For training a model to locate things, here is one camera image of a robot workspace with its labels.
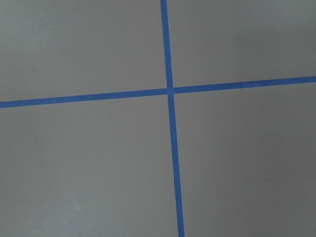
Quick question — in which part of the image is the blue tape strip crosswise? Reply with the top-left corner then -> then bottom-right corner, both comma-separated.
0,76 -> 316,108

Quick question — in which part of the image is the blue tape strip lengthwise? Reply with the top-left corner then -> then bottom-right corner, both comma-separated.
160,0 -> 185,237

